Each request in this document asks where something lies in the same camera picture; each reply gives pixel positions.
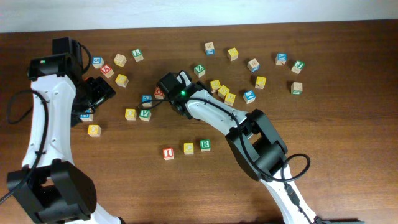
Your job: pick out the red Q block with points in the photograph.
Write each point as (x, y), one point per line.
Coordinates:
(159, 94)

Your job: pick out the yellow O block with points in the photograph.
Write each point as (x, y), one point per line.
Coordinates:
(130, 114)

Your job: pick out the yellow block top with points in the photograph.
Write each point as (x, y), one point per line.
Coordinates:
(232, 54)

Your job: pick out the wood block green side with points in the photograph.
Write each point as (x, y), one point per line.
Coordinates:
(296, 88)

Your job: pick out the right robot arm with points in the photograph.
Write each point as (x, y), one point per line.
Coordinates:
(255, 143)

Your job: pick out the yellow E block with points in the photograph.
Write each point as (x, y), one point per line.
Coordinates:
(230, 99)

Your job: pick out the blue H block lower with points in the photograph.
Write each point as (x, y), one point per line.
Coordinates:
(87, 116)

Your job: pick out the green V block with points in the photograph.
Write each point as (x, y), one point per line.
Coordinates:
(145, 115)

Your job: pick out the yellow block upper left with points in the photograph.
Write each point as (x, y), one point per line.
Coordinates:
(122, 80)

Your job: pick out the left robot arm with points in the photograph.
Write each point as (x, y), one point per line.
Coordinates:
(49, 187)

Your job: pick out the blue E block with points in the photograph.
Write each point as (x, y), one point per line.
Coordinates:
(249, 96)

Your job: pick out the yellow D block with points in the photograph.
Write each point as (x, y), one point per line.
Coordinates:
(94, 130)

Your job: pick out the red I block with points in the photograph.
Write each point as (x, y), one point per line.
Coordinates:
(168, 153)

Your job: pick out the green R block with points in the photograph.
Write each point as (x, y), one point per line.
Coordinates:
(205, 145)

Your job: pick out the blue 5 block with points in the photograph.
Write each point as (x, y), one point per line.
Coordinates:
(97, 62)

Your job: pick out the blue P block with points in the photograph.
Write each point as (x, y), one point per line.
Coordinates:
(146, 101)

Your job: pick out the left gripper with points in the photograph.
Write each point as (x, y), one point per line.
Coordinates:
(102, 92)

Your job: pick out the green J block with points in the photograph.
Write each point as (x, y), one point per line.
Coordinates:
(297, 66)

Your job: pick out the green Z block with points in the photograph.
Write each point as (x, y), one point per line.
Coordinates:
(199, 70)

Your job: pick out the wood block blue edge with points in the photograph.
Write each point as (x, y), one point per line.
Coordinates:
(253, 65)

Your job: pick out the wood block blue side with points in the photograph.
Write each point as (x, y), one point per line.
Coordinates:
(209, 48)

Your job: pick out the red A block upper left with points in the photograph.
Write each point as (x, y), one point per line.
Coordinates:
(107, 71)

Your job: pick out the blue K block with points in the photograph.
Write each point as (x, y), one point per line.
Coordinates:
(281, 59)

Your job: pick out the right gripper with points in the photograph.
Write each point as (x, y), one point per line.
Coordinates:
(201, 86)

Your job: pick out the plain wood yellow block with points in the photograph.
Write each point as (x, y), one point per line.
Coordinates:
(120, 60)

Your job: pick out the yellow S block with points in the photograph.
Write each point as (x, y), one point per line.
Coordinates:
(215, 85)

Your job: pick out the green L block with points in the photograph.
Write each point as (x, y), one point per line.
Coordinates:
(137, 55)

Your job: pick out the yellow C block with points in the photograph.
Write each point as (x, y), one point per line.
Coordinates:
(188, 148)

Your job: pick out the yellow block tilted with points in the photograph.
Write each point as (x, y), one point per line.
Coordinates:
(223, 91)

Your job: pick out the yellow block right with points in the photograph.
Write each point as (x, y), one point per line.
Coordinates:
(260, 82)

